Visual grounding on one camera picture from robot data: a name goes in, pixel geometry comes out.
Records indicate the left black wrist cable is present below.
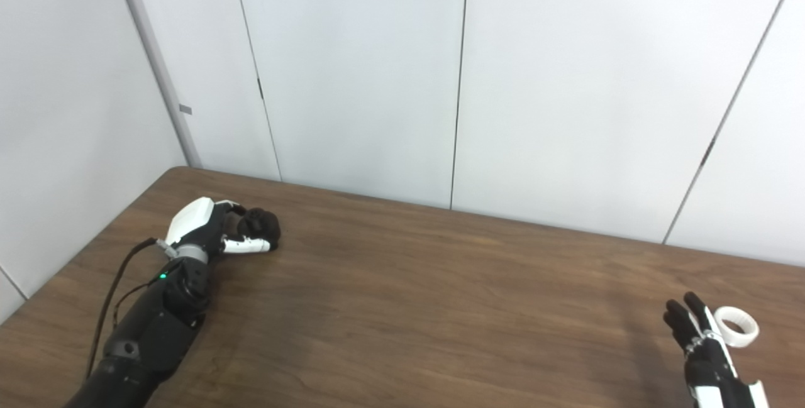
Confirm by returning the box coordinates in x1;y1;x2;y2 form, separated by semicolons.
85;237;178;383

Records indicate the round black part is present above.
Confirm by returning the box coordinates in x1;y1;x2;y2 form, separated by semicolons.
234;207;282;250

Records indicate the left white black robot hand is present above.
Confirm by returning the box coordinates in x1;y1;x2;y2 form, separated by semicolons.
165;197;280;258

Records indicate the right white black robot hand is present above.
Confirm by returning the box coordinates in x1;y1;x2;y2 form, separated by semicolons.
663;292;769;408

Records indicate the white ring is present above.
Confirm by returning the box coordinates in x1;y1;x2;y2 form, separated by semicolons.
714;306;760;348

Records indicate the grey wall corner trim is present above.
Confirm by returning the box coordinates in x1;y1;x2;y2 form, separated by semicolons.
110;0;203;168

